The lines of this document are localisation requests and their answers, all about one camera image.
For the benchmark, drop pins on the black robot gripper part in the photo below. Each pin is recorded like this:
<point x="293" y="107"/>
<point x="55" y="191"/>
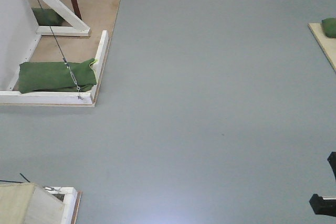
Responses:
<point x="332" y="162"/>

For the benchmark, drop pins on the plywood door base platform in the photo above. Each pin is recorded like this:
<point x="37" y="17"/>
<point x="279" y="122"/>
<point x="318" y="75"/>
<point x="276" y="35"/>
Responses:
<point x="20" y="43"/>

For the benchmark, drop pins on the green sandbag far right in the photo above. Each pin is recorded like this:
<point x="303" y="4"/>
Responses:
<point x="329" y="27"/>

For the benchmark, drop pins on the white edge board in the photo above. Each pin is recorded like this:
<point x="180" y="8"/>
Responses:
<point x="98" y="64"/>

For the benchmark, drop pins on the green sandbag front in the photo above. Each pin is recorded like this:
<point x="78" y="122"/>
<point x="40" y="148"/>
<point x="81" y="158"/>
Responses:
<point x="56" y="77"/>

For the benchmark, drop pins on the green sandbag behind brace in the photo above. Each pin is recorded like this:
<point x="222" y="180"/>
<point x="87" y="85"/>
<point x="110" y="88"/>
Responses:
<point x="54" y="19"/>

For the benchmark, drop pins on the white front base board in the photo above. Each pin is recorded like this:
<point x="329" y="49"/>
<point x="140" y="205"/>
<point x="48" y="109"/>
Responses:
<point x="48" y="98"/>

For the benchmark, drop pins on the steel guy wire turnbuckle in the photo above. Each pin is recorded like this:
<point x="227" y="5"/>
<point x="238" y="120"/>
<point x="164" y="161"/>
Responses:
<point x="62" y="54"/>

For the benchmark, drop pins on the white diagonal brace frame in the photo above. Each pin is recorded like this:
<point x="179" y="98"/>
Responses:
<point x="77" y="27"/>

